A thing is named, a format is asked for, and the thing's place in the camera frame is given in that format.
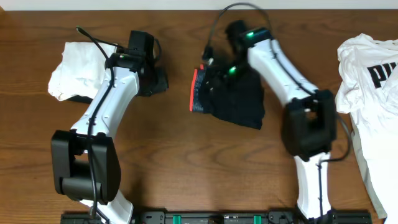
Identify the black pants red waistband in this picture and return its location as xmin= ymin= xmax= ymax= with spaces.
xmin=189 ymin=66 xmax=265 ymax=129

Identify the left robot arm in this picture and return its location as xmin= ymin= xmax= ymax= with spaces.
xmin=51 ymin=30 xmax=169 ymax=223

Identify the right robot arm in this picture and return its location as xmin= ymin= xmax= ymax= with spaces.
xmin=192 ymin=20 xmax=336 ymax=223

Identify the folded white cloth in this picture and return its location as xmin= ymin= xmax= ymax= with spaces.
xmin=48 ymin=42 xmax=109 ymax=101

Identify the folded black garment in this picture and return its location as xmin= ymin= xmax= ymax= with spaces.
xmin=68 ymin=95 xmax=92 ymax=104

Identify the white printed t-shirt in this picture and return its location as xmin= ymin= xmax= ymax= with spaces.
xmin=335 ymin=34 xmax=397 ymax=223

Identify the right black cable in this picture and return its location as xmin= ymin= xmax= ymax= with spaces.
xmin=203 ymin=2 xmax=354 ymax=224

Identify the black cable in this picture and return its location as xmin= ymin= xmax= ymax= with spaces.
xmin=75 ymin=26 xmax=162 ymax=220
xmin=203 ymin=2 xmax=354 ymax=224

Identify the left black cable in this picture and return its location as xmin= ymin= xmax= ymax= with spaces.
xmin=75 ymin=26 xmax=162 ymax=220

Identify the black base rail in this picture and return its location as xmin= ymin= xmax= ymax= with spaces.
xmin=60 ymin=210 xmax=373 ymax=224

